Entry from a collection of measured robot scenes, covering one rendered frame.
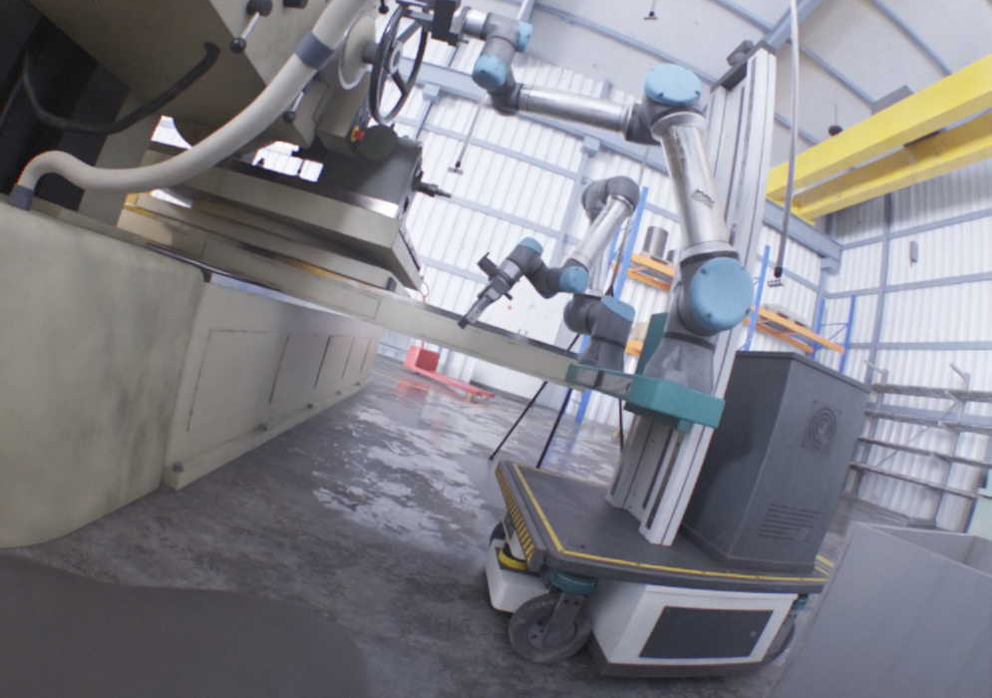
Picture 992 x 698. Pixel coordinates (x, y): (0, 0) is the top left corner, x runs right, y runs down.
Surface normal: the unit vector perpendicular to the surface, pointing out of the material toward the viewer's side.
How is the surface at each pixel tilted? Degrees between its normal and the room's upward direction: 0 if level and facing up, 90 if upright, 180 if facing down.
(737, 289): 97
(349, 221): 90
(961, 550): 90
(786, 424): 90
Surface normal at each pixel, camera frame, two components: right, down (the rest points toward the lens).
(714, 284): -0.18, 0.00
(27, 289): 0.90, 0.27
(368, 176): 0.10, -0.04
